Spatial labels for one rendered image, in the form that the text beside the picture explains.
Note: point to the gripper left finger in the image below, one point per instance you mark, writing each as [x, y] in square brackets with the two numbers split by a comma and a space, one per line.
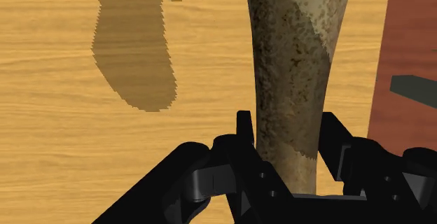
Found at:
[235, 168]

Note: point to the speckled beige vase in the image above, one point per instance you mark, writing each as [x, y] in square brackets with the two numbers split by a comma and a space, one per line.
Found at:
[293, 80]

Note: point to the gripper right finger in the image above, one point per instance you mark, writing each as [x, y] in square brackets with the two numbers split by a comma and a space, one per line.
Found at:
[368, 162]

